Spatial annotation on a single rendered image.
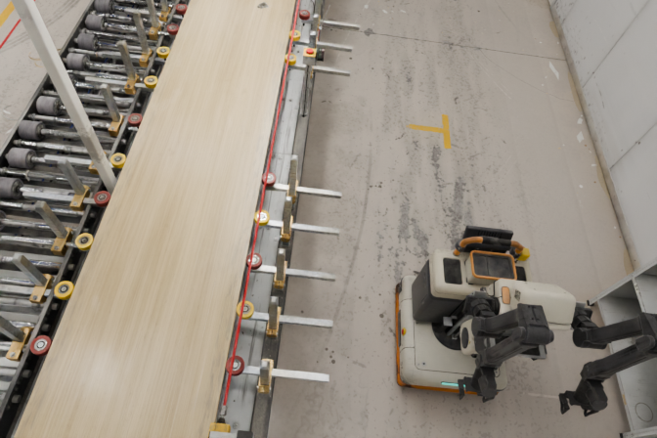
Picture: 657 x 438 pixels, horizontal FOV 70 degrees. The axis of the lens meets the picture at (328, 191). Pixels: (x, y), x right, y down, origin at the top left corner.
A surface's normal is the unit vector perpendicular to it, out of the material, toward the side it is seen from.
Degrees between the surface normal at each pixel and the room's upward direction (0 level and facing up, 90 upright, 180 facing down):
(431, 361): 0
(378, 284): 0
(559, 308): 42
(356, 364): 0
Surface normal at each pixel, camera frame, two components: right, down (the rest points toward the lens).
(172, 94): 0.11, -0.55
